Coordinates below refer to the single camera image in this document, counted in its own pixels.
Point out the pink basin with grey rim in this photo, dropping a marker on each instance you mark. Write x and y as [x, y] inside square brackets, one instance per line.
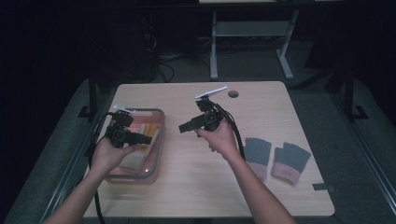
[154, 165]

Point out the grey metal floor rail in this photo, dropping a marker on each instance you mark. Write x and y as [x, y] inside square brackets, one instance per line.
[62, 183]
[367, 155]

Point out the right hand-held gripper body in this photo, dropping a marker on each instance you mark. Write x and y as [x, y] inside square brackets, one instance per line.
[211, 119]

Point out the person's right hand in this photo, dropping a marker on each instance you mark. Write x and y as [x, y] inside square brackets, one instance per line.
[222, 140]

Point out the beige glove with bear face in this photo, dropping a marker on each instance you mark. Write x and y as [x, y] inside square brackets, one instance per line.
[151, 129]

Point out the grey and pink fingerless glove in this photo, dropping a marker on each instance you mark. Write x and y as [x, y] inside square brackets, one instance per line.
[291, 158]
[257, 151]

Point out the white metal desk frame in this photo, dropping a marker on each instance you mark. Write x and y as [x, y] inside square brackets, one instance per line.
[249, 28]

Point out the black tape strip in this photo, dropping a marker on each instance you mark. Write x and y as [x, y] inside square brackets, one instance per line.
[323, 187]

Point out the black metal stand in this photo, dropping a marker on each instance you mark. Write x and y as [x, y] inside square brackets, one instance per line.
[92, 93]
[349, 93]

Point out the person's left hand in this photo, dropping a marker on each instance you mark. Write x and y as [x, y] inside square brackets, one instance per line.
[104, 157]

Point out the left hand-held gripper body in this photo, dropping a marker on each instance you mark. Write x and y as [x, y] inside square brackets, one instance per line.
[120, 130]

